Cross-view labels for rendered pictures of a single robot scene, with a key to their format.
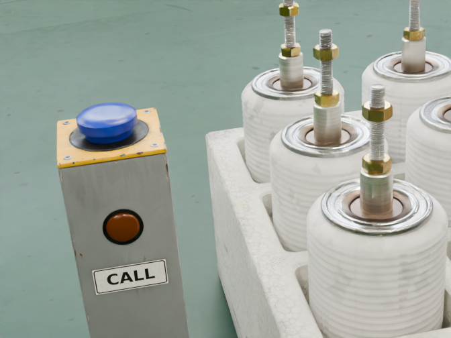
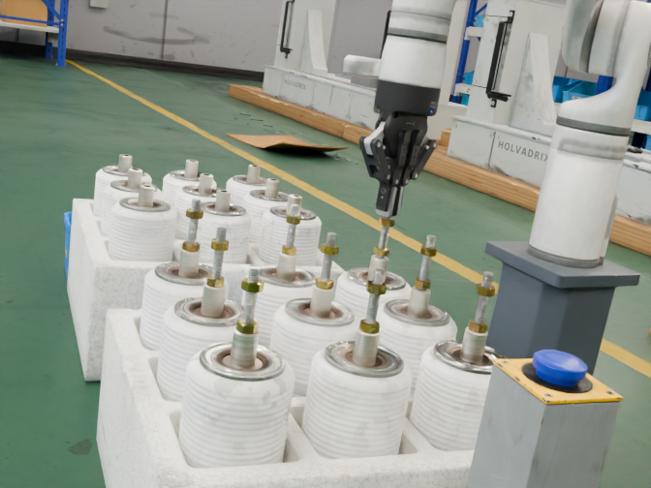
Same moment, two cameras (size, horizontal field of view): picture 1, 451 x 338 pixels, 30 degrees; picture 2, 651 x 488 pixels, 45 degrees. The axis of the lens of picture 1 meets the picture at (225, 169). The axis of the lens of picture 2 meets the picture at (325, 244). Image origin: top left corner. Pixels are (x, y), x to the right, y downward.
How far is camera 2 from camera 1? 102 cm
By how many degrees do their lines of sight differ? 96
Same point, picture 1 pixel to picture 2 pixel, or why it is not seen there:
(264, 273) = (455, 463)
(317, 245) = not seen: hidden behind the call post
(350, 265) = not seen: hidden behind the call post
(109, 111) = (558, 357)
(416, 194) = (452, 343)
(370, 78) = (225, 332)
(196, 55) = not seen: outside the picture
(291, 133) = (365, 370)
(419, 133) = (343, 333)
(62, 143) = (588, 396)
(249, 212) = (360, 465)
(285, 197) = (397, 416)
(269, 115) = (290, 388)
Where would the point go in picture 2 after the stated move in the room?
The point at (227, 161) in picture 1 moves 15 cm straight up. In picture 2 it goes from (252, 474) to (275, 305)
